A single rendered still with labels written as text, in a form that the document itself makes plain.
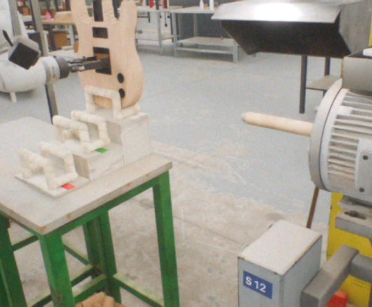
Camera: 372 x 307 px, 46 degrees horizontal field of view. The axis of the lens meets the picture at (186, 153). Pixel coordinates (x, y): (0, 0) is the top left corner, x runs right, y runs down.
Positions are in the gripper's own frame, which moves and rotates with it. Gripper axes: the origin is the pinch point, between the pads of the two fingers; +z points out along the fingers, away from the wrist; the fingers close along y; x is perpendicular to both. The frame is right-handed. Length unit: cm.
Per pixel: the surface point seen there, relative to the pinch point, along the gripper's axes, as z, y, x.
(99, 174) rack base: -16.3, 14.0, -37.2
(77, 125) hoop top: -18.7, 7.2, -19.2
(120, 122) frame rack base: -3.7, 13.0, -21.0
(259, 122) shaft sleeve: -13, 79, -6
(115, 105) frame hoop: -2.8, 9.9, -15.2
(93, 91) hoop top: -3.4, -2.5, -11.5
